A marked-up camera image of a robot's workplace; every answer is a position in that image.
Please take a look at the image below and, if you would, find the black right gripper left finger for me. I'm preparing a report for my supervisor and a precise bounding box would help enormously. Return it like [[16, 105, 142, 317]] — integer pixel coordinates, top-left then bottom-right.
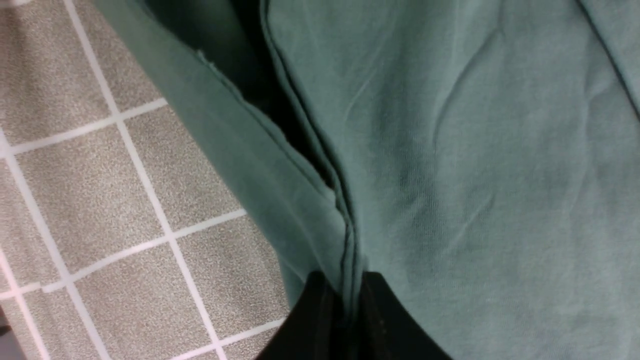
[[256, 271, 347, 360]]

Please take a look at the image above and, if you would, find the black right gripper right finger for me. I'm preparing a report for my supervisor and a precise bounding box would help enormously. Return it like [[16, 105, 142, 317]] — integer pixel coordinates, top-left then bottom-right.
[[350, 271, 451, 360]]

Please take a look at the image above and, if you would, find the green long sleeve shirt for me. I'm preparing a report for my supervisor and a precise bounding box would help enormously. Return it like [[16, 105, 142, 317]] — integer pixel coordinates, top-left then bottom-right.
[[94, 0, 639, 360]]

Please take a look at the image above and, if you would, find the grey checkered tablecloth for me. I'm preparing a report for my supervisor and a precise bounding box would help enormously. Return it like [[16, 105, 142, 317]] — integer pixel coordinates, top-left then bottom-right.
[[1, 0, 288, 360]]

